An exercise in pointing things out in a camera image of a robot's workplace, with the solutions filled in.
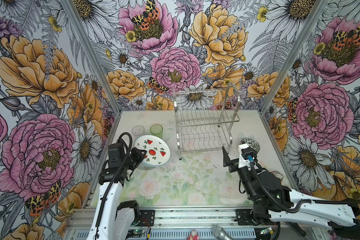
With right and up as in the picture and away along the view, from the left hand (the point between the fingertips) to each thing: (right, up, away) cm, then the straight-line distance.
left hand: (147, 156), depth 78 cm
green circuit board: (-3, -34, -7) cm, 35 cm away
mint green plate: (0, -4, -5) cm, 6 cm away
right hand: (+39, +6, -14) cm, 42 cm away
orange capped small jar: (+67, -9, -1) cm, 68 cm away
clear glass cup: (-12, +12, +25) cm, 30 cm away
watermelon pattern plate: (+5, +1, +5) cm, 7 cm away
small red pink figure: (+23, -33, -11) cm, 42 cm away
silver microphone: (+35, -32, -11) cm, 49 cm away
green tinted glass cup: (+1, +12, +25) cm, 28 cm away
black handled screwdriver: (+72, -32, -8) cm, 79 cm away
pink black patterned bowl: (+62, +4, +19) cm, 65 cm away
